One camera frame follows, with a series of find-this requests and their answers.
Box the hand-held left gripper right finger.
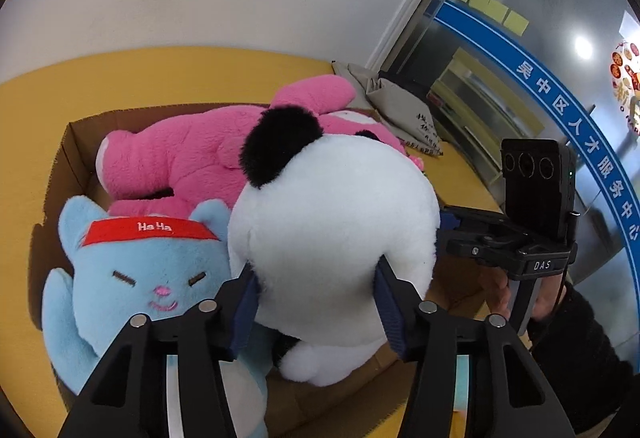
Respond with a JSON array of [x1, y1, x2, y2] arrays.
[[374, 258, 576, 438]]

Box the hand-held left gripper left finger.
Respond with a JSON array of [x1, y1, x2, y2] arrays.
[[57, 263, 261, 438]]

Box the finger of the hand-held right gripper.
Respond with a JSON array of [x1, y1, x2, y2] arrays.
[[446, 239, 526, 269], [437, 205, 506, 239]]

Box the panda plush toy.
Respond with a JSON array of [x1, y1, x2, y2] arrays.
[[227, 104, 442, 388]]

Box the cardboard box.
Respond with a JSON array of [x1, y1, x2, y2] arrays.
[[27, 102, 488, 436]]

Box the person's right forearm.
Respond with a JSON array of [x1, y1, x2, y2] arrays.
[[520, 283, 636, 436]]

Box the person's right hand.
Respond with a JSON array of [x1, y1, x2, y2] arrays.
[[480, 267, 513, 320]]

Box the blue lettered band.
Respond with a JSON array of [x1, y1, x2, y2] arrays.
[[424, 0, 640, 264]]

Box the blue cat plush toy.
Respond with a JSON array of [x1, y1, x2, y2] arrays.
[[41, 195, 271, 438]]

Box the grey printed bag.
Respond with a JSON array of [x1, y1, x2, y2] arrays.
[[331, 61, 445, 158]]

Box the pink plush toy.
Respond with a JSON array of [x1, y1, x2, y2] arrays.
[[95, 74, 426, 219]]

